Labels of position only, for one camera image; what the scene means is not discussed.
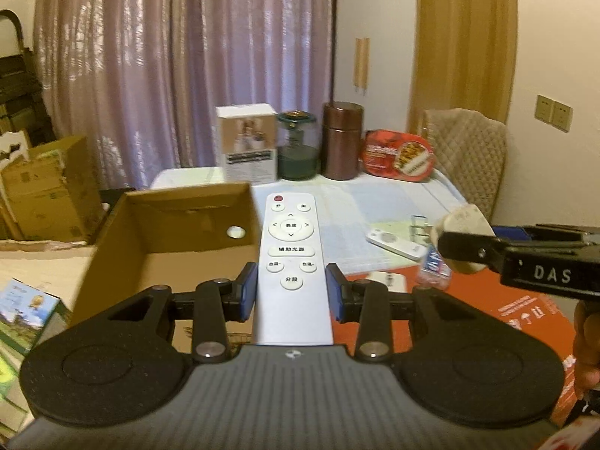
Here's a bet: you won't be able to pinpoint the long white remote control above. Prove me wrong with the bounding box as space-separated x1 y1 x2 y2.
252 192 334 347

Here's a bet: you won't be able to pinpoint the small white Midea remote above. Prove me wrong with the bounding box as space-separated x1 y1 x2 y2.
366 229 427 262

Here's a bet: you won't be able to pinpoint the blue toothpick pack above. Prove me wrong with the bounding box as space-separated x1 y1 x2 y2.
416 244 452 291

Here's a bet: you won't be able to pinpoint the white power adapter plug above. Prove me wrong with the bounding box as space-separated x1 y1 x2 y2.
430 204 497 276

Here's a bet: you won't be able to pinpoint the right hand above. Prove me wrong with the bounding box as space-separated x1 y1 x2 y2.
573 301 600 399

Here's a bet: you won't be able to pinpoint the plaid tablecloth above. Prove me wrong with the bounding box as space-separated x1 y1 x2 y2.
149 166 470 276

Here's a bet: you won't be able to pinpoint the open brown cardboard box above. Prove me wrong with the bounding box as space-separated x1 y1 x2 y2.
71 183 261 324

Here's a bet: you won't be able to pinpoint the beige quilted chair cover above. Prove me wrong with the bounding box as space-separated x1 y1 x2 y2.
420 109 507 218

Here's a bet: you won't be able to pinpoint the red instant rice meal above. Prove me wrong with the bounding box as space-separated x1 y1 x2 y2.
361 129 436 182

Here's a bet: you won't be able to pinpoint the green glass jar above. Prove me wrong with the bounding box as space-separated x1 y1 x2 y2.
277 110 320 181

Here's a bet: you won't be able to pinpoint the white product box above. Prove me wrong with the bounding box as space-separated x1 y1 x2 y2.
216 103 278 185

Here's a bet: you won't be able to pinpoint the brown metal canister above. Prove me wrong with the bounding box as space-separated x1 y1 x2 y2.
320 102 364 181

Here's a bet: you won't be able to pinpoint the green picture box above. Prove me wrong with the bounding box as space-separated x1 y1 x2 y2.
1 279 71 357

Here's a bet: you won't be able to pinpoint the cardboard box on floor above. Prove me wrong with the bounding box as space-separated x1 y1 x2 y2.
1 135 105 242

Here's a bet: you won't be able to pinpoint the wooden door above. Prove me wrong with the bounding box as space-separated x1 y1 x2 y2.
408 0 518 132

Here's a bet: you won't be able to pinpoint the dark shelf rack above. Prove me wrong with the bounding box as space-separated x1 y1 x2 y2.
0 9 56 146

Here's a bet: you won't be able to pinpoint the wire metal stand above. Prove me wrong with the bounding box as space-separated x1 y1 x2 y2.
409 214 431 245

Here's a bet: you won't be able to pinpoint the wall socket plates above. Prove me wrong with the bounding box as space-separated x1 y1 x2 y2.
534 94 573 133

